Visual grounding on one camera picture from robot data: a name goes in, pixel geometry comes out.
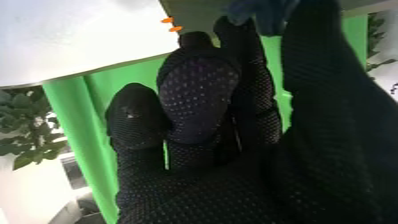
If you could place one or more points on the green leafy plant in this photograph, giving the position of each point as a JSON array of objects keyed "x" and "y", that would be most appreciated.
[{"x": 27, "y": 126}]

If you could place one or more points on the white sheet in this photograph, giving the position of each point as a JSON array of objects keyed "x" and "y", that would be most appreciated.
[{"x": 71, "y": 36}]

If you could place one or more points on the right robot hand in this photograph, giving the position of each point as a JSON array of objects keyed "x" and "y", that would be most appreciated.
[{"x": 249, "y": 173}]

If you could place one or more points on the dark mat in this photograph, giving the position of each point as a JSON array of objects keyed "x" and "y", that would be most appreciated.
[{"x": 195, "y": 13}]

